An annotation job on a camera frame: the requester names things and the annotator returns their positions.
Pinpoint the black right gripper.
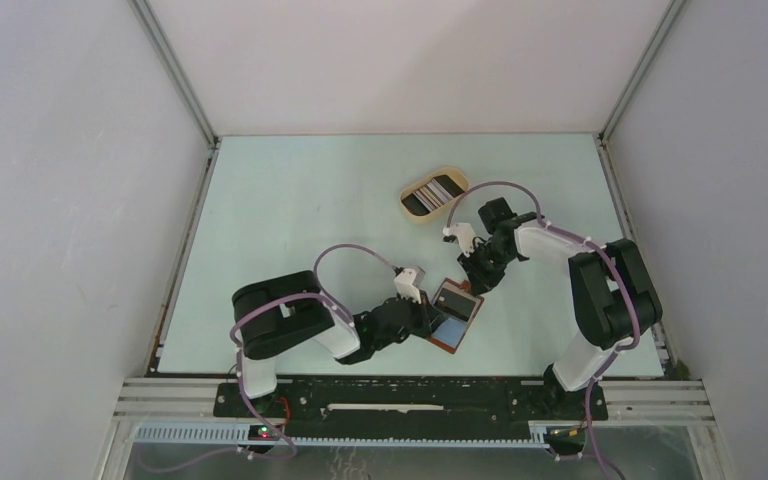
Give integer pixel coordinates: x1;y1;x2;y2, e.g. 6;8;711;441
456;241;516;297

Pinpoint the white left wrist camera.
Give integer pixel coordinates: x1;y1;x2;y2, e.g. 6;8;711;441
394;266;425;304

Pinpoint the white cable duct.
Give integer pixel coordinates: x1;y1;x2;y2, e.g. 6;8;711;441
133;422;548;448

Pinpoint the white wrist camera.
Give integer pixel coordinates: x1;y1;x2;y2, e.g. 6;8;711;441
443;223;478;257
394;266;425;304

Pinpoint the brown leather card holder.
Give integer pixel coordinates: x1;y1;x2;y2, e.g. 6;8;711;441
428;278;484;354

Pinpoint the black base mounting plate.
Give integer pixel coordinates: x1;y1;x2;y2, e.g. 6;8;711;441
213;375;609;439

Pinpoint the aluminium frame rail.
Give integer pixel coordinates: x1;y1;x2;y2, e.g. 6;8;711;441
113;378;715;426

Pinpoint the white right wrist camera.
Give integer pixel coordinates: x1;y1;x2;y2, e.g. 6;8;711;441
443;223;478;257

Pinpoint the beige oval tray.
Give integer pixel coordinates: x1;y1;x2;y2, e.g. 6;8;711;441
399;167;470;224

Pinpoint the black credit card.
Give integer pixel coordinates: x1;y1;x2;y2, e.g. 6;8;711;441
434;283;483;323

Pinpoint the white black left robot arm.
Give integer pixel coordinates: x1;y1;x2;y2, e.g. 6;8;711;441
230;267;446;417

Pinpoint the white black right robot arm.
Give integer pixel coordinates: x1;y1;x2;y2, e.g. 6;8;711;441
443;198;663;418

